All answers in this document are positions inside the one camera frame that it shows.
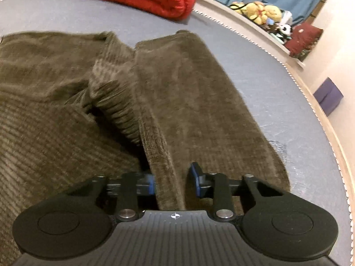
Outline olive green corduroy pants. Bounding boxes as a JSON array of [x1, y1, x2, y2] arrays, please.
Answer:
[[1, 31, 290, 265]]

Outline grey quilted mattress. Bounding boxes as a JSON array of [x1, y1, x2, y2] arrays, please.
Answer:
[[1, 0, 354, 265]]

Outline purple box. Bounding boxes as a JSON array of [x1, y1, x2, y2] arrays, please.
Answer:
[[314, 78, 344, 117]]

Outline dark red cushion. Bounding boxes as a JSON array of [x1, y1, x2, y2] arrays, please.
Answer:
[[285, 22, 324, 58]]

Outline panda plush toy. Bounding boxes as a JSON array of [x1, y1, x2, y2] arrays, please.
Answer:
[[279, 23, 292, 37]]

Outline yellow plush toy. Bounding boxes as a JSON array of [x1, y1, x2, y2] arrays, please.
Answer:
[[229, 1, 282, 25]]

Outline white window sill ledge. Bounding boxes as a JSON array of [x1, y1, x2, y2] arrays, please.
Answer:
[[194, 0, 306, 70]]

